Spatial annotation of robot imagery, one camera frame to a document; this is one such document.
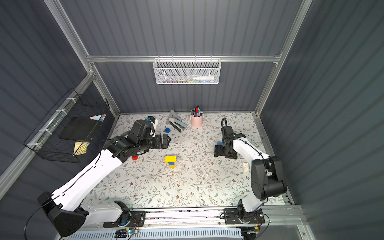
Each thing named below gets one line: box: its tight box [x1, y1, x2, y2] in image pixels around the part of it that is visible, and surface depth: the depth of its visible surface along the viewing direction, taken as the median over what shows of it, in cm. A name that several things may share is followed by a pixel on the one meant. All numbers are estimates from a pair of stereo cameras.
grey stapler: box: [169, 117, 188, 133], surface depth 113 cm
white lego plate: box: [243, 162, 250, 173], surface depth 91 cm
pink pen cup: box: [190, 105, 204, 128], surface depth 107 cm
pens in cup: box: [191, 105, 204, 118], surface depth 107 cm
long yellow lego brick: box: [164, 155, 177, 163], surface depth 86 cm
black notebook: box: [59, 117, 98, 142], surface depth 75 cm
